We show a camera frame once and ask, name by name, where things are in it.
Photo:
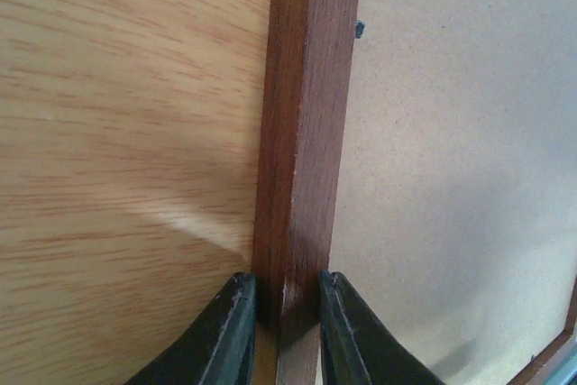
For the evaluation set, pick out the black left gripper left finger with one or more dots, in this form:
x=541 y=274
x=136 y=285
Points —
x=218 y=347

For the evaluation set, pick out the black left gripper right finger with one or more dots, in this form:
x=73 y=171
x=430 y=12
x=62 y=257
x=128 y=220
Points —
x=356 y=348

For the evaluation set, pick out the brown wooden picture frame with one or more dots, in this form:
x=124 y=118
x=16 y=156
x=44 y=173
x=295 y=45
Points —
x=307 y=86

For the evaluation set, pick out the brown frame backing board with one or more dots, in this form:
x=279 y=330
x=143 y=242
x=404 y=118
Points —
x=456 y=205

